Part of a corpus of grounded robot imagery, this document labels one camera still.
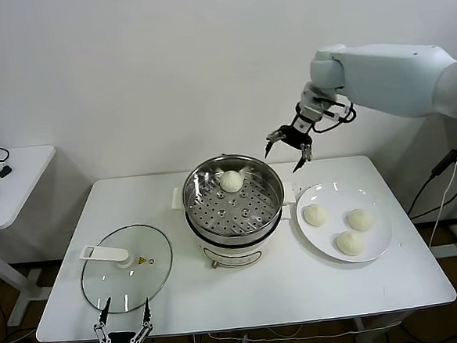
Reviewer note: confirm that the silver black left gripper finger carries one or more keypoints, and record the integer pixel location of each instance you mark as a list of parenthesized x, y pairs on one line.
[(146, 319), (103, 328)]

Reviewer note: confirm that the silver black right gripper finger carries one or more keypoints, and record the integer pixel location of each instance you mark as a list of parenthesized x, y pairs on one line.
[(305, 152), (274, 137)]

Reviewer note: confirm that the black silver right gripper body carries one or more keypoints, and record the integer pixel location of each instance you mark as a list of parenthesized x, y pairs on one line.
[(298, 133)]

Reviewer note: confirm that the white steamed baozi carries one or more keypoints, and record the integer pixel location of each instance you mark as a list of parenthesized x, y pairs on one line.
[(350, 244), (231, 181), (314, 215), (360, 220)]

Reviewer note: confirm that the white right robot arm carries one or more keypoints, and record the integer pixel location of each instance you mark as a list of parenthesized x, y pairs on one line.
[(386, 78)]

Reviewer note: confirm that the stainless steel steamer basket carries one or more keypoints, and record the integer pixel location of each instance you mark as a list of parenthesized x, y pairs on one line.
[(236, 222)]

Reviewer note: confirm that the white round plate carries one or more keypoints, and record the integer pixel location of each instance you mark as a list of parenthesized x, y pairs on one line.
[(323, 243)]

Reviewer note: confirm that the small black device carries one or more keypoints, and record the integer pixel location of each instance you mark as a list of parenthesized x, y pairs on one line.
[(5, 171)]

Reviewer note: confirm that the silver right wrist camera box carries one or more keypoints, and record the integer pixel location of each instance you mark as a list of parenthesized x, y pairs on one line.
[(310, 99)]

